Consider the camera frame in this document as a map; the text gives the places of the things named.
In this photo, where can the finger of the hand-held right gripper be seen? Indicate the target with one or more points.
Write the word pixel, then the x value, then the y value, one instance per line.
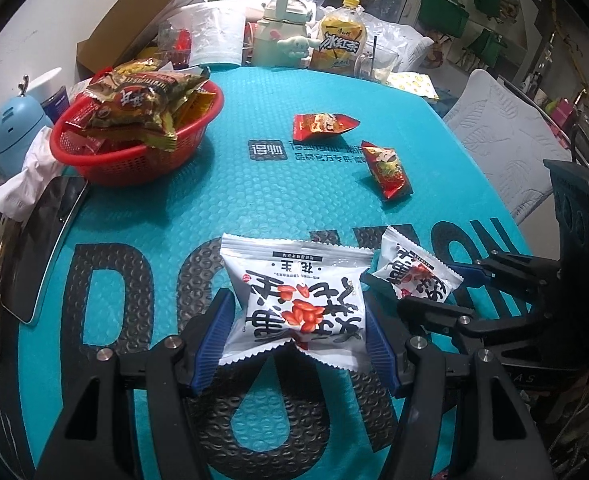
pixel 514 275
pixel 439 312

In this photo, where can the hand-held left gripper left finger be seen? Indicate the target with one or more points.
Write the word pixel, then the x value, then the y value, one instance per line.
pixel 214 345

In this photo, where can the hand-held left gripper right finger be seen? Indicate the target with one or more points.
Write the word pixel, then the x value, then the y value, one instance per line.
pixel 380 355

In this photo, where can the small white peanut packet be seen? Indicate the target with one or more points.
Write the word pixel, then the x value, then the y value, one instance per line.
pixel 414 270

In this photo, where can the large white peanut packet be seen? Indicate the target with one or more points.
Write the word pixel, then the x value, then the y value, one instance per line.
pixel 294 300

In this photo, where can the red mesh plastic basket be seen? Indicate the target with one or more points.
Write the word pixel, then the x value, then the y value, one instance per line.
pixel 139 160

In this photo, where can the white quilted chair cushion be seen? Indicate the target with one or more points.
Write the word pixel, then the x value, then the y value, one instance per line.
pixel 499 135

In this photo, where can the red cartoon print snack packet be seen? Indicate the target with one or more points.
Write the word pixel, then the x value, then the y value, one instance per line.
pixel 387 172

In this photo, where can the teal bubble mat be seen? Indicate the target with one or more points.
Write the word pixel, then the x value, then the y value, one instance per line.
pixel 274 195

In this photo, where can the black smartphone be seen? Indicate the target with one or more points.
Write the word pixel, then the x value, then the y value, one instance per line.
pixel 39 250

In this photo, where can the white cloth with yellow dots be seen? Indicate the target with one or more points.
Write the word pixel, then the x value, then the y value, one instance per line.
pixel 414 85

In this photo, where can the red flat snack packet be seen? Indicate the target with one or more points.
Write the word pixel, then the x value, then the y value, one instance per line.
pixel 324 126

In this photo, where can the orange snack packet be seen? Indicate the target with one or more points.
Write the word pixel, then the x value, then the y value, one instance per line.
pixel 197 107

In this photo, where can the clear glass mug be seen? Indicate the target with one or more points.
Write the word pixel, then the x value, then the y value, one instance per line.
pixel 377 65

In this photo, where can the white tissue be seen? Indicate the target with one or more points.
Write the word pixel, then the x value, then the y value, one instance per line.
pixel 29 175

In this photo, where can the white plastic bag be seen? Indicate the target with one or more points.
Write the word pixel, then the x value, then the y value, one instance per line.
pixel 404 40

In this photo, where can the yellow iced tea bottle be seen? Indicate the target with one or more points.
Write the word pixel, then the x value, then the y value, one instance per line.
pixel 337 45

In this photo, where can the yellow green snack packet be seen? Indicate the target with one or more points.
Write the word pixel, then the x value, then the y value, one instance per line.
pixel 139 67

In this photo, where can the white and blue jar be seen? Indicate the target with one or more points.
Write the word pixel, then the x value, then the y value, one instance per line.
pixel 57 102

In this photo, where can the blue deer-shaped humidifier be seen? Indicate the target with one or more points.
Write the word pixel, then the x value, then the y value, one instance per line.
pixel 17 130

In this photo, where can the clear bag with red item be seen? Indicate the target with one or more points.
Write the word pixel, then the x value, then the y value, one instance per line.
pixel 177 45

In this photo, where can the pale green kettle jug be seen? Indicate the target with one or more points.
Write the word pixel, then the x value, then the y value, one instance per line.
pixel 274 40

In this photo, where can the brown cardboard box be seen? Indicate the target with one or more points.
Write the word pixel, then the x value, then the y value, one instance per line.
pixel 124 20

